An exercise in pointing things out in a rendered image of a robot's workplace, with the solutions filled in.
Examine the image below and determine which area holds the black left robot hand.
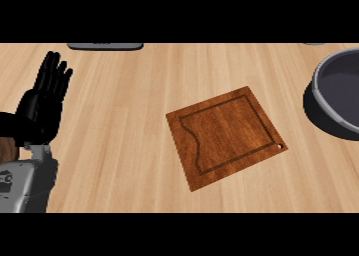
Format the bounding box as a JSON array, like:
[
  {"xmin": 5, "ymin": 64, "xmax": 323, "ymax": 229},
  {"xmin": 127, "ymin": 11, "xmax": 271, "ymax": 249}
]
[{"xmin": 0, "ymin": 50, "xmax": 75, "ymax": 148}]

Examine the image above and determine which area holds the brown wooden cutting board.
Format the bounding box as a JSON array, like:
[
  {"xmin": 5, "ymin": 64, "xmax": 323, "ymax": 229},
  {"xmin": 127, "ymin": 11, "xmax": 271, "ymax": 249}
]
[{"xmin": 165, "ymin": 85, "xmax": 290, "ymax": 193}]

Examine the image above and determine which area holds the dark grey pot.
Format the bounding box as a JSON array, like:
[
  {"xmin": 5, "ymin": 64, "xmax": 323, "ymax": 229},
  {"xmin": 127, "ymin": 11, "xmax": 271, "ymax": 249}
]
[{"xmin": 302, "ymin": 47, "xmax": 359, "ymax": 142}]

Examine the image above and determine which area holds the brown wooden round object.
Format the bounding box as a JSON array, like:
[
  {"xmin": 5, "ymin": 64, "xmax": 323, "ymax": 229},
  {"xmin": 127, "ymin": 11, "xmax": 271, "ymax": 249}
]
[{"xmin": 0, "ymin": 135, "xmax": 22, "ymax": 172}]

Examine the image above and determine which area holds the grey flat appliance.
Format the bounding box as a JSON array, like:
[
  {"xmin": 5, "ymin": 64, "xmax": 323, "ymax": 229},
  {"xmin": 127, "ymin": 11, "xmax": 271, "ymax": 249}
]
[{"xmin": 66, "ymin": 42, "xmax": 146, "ymax": 52}]

